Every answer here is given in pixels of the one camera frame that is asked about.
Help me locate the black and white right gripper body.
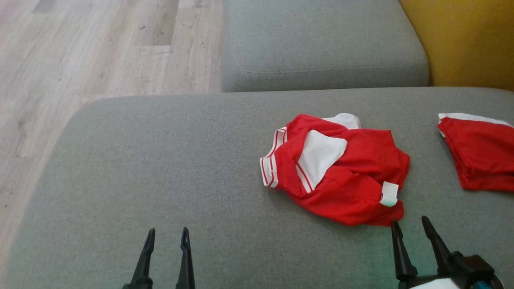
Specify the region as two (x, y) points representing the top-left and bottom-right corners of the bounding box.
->
(398, 255), (504, 289)

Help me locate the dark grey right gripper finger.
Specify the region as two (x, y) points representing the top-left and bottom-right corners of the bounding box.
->
(421, 216), (464, 275)
(392, 220), (418, 281)

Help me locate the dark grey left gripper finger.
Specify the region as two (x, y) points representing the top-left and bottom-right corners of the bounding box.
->
(175, 227), (196, 289)
(131, 228), (156, 286)

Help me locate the red and white jersey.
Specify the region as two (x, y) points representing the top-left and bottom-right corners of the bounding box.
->
(260, 113), (411, 226)

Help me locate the folded red and white garment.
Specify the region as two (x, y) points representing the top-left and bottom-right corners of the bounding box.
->
(437, 113), (514, 192)

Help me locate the large grey sofa seat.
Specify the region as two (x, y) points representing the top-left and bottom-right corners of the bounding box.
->
(0, 86), (514, 289)

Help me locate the large yellow sofa back cushion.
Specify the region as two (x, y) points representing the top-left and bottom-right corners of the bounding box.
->
(399, 0), (514, 92)

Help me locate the grey sofa seat cushion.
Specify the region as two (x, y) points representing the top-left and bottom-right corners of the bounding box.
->
(221, 0), (430, 93)

